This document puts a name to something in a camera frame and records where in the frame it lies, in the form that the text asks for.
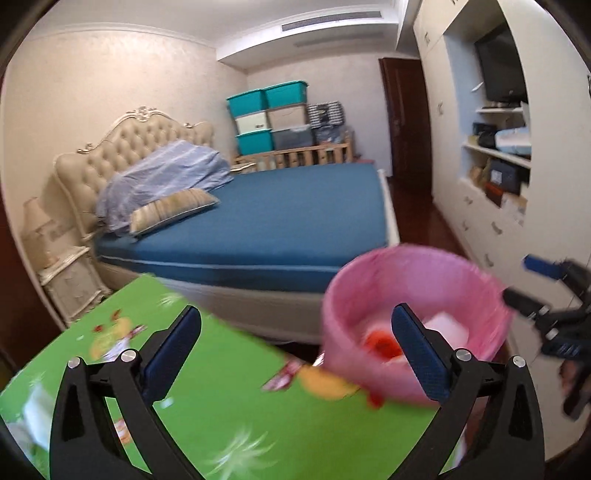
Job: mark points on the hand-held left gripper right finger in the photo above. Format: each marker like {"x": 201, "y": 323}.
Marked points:
{"x": 422, "y": 357}

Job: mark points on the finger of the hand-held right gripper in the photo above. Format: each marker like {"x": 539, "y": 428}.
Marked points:
{"x": 521, "y": 301}
{"x": 540, "y": 266}

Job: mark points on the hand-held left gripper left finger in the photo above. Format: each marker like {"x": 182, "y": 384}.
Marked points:
{"x": 173, "y": 350}

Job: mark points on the pink trash bin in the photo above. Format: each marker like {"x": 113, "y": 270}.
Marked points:
{"x": 360, "y": 295}

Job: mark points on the person's right hand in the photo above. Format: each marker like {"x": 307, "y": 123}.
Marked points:
{"x": 575, "y": 387}

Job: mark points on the green printed tablecloth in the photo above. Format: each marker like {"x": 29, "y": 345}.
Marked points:
{"x": 231, "y": 392}

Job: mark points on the black box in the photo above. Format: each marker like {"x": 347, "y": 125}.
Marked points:
{"x": 508, "y": 175}

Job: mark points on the white nightstand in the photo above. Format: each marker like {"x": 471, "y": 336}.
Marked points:
{"x": 74, "y": 286}

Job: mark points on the blue and white pack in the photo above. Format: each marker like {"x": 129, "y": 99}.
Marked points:
{"x": 512, "y": 141}

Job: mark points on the striped pillow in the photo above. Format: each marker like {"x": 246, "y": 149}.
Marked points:
{"x": 175, "y": 206}

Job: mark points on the blue-grey blanket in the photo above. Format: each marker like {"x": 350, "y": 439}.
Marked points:
{"x": 175, "y": 173}

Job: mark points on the beige table lamp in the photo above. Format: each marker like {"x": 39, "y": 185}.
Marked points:
{"x": 39, "y": 230}

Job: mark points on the bed with blue mattress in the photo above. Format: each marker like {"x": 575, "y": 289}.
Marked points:
{"x": 295, "y": 217}

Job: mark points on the dark wooden door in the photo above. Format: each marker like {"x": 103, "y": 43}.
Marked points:
{"x": 406, "y": 124}

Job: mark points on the black television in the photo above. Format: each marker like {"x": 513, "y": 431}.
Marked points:
{"x": 501, "y": 64}

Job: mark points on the beige tufted headboard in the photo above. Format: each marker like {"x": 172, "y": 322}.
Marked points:
{"x": 138, "y": 143}

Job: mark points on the stack of plastic storage boxes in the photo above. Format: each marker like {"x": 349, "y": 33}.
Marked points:
{"x": 268, "y": 117}

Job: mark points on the black and white checked bag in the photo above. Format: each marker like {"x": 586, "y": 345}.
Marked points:
{"x": 325, "y": 114}

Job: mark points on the ceiling air vent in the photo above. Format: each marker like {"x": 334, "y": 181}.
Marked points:
{"x": 332, "y": 19}

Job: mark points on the white wall cabinet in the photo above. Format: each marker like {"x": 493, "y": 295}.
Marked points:
{"x": 480, "y": 230}

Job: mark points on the wooden crib rail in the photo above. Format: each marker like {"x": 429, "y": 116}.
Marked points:
{"x": 295, "y": 157}

